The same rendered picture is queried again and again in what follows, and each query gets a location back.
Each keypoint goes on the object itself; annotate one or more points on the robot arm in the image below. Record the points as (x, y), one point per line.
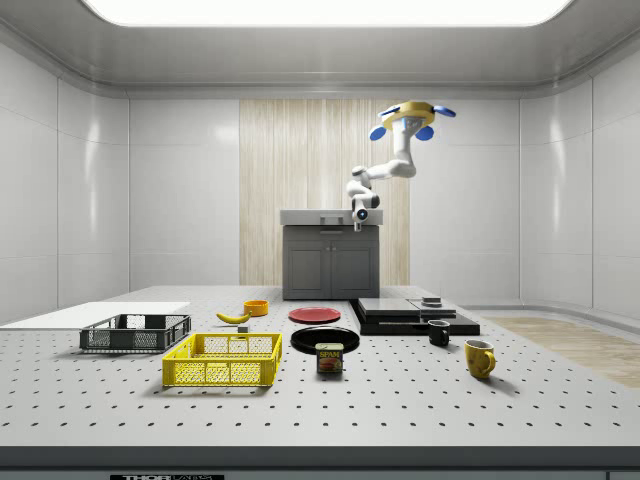
(401, 150)

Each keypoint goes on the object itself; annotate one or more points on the grey cabinet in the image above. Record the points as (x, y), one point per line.
(330, 265)

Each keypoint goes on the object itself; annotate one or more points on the red plate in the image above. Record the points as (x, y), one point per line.
(314, 314)

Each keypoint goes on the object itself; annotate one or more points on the black stove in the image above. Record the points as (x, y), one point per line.
(395, 326)

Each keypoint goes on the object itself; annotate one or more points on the black plate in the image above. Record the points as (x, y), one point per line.
(306, 340)

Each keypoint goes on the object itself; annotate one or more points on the yellow bowl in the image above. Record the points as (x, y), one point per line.
(256, 309)

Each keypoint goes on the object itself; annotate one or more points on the black mug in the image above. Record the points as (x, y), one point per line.
(439, 334)

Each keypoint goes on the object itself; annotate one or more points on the flat-sided can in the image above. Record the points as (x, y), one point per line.
(329, 360)

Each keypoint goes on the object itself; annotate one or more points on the banana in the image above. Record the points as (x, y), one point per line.
(233, 318)

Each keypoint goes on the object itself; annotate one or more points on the yellow mug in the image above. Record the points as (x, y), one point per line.
(477, 359)

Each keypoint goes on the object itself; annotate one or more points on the yellow basket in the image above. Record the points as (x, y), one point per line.
(220, 359)

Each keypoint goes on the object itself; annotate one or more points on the dark grey basket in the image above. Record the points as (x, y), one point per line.
(131, 332)

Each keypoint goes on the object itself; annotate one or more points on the white board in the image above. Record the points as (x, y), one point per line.
(95, 312)

